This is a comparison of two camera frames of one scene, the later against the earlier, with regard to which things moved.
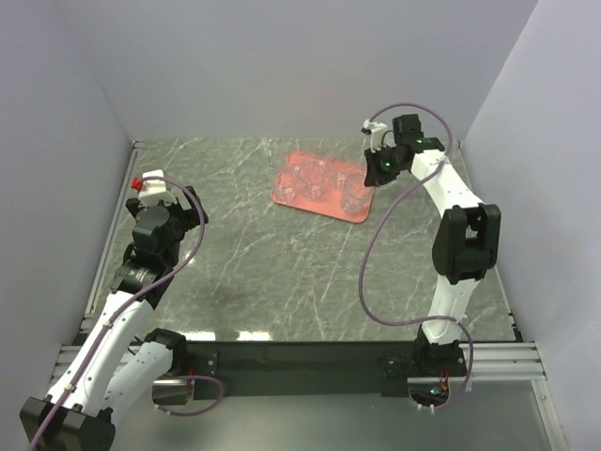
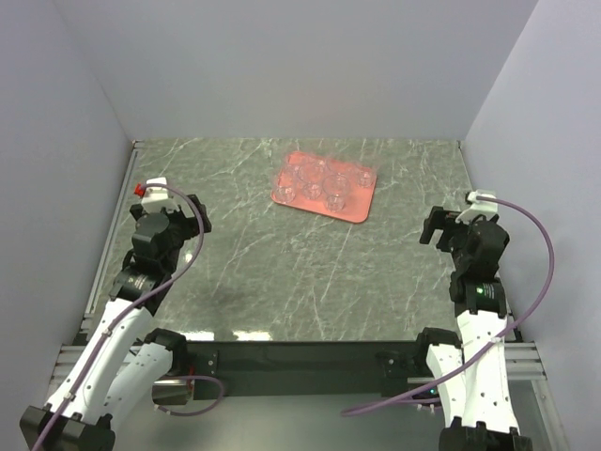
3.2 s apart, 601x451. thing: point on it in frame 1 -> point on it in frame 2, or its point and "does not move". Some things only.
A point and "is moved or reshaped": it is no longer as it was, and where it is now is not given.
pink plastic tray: x=324 y=186 does not move
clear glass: x=297 y=163 does not move
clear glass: x=285 y=190 does not move
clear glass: x=354 y=193 is moved or reshaped
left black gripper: x=191 y=216 does not move
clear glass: x=313 y=192 does not move
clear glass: x=340 y=173 -> x=334 y=186
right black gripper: x=375 y=177 -> x=442 y=219
